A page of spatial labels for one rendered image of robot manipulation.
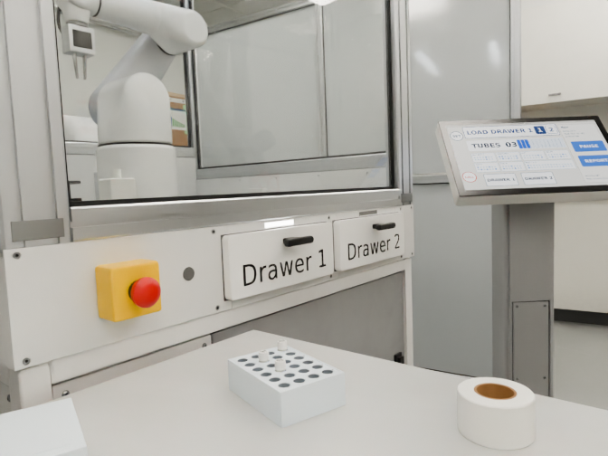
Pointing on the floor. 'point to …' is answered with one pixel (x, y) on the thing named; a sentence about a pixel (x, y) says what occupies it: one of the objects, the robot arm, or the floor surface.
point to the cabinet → (183, 344)
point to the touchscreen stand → (523, 294)
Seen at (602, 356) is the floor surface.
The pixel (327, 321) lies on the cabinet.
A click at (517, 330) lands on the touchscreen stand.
